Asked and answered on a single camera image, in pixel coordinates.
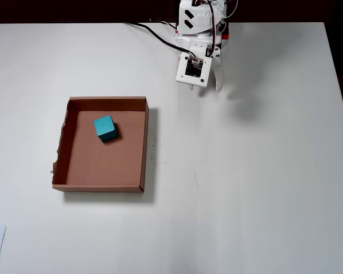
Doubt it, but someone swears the blue cube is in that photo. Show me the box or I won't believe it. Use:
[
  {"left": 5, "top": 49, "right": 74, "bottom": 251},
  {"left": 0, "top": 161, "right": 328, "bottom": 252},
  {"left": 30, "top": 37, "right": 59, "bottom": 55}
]
[{"left": 93, "top": 115, "right": 119, "bottom": 144}]

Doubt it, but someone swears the black camera cable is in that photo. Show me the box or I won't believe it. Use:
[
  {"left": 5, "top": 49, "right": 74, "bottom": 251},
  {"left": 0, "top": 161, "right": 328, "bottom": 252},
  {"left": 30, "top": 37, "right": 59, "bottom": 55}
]
[{"left": 123, "top": 22, "right": 200, "bottom": 62}]

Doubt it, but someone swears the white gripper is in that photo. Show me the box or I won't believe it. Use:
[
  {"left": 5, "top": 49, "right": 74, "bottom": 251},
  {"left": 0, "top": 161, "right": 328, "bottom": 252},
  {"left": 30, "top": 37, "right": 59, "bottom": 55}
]
[{"left": 177, "top": 33, "right": 226, "bottom": 94}]

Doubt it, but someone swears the wrist camera board mount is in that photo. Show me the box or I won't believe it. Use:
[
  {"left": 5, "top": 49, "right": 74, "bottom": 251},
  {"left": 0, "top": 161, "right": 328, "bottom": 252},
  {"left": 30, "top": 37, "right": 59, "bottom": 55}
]
[{"left": 176, "top": 51, "right": 214, "bottom": 87}]

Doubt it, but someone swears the black red table clamp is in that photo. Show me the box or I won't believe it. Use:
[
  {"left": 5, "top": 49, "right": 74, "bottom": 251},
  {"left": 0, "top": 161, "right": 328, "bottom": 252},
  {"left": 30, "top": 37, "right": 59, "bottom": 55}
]
[{"left": 218, "top": 21, "right": 230, "bottom": 41}]

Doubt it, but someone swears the brown cardboard box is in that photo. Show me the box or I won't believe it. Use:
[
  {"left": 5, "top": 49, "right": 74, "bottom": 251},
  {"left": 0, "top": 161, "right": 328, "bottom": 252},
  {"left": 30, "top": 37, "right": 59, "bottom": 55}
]
[{"left": 49, "top": 96, "right": 150, "bottom": 194}]

